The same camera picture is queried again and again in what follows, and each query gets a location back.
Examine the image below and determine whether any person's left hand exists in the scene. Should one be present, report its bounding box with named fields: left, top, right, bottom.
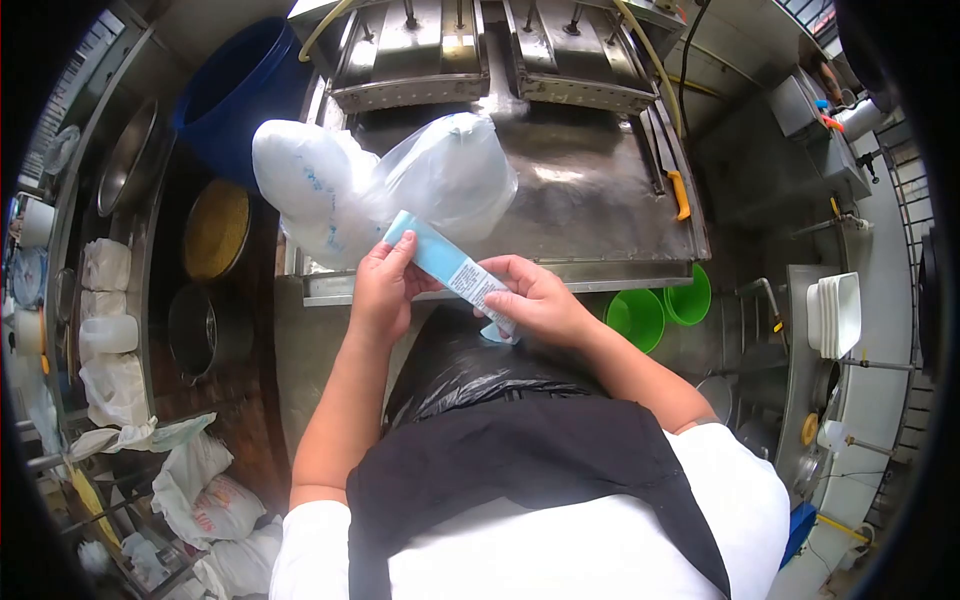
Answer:
left=348, top=230, right=445, bottom=348

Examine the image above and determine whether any person's right hand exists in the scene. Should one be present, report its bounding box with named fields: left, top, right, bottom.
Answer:
left=472, top=254, right=595, bottom=348

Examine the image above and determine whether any person's right thumb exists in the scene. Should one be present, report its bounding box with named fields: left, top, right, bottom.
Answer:
left=472, top=291, right=529, bottom=325

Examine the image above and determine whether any person's right index finger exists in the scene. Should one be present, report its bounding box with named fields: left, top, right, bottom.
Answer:
left=478, top=254, right=543, bottom=285

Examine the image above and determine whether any light blue paper packet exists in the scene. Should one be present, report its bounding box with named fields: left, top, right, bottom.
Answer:
left=381, top=209, right=523, bottom=347

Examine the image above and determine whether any clear plastic bag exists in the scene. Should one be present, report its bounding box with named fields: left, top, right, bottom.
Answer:
left=280, top=111, right=520, bottom=273

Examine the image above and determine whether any steel work table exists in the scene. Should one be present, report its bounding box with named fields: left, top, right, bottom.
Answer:
left=288, top=0, right=712, bottom=308

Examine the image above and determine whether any white printed plastic bag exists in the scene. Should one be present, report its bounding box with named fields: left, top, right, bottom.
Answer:
left=250, top=118, right=381, bottom=226

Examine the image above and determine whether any green plastic bucket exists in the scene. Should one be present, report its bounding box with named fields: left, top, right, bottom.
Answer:
left=604, top=288, right=667, bottom=355
left=663, top=263, right=713, bottom=328

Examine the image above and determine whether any perforated steel tray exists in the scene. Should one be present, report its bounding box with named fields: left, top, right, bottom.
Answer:
left=328, top=0, right=493, bottom=115
left=504, top=0, right=663, bottom=117

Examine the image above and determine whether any pot of yellow grains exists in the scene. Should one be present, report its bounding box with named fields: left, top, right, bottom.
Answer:
left=181, top=177, right=253, bottom=284

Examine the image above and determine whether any dark empty pot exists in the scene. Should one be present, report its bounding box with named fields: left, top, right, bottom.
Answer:
left=165, top=282, right=255, bottom=385

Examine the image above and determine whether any person's body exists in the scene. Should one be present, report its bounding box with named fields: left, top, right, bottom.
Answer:
left=268, top=303, right=793, bottom=600

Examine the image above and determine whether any blue plastic barrel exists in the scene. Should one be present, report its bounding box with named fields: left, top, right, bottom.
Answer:
left=171, top=15, right=318, bottom=190

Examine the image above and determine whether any large steel bowl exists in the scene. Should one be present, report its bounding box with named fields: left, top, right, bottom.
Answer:
left=95, top=96, right=179, bottom=219

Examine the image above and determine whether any white filled plastic bag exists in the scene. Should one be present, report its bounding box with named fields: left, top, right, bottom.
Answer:
left=80, top=237, right=133, bottom=294
left=78, top=352, right=153, bottom=429

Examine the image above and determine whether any white printed sack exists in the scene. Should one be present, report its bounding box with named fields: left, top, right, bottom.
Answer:
left=150, top=430, right=268, bottom=550
left=190, top=516, right=286, bottom=600

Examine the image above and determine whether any white plastic jug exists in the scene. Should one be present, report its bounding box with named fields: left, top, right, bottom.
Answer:
left=77, top=314, right=141, bottom=363

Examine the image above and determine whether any stack of white dishes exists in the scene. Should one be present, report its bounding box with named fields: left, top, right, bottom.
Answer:
left=804, top=270, right=864, bottom=361

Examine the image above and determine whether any blue plastic container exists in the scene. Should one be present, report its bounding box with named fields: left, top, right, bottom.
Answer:
left=778, top=501, right=819, bottom=570

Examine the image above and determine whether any steel sink counter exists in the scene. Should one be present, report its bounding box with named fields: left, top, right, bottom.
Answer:
left=771, top=69, right=933, bottom=530

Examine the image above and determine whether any yellow handled knife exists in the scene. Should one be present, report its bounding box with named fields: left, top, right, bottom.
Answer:
left=646, top=103, right=693, bottom=223

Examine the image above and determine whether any black cable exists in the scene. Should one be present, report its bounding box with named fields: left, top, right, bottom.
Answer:
left=677, top=0, right=712, bottom=138

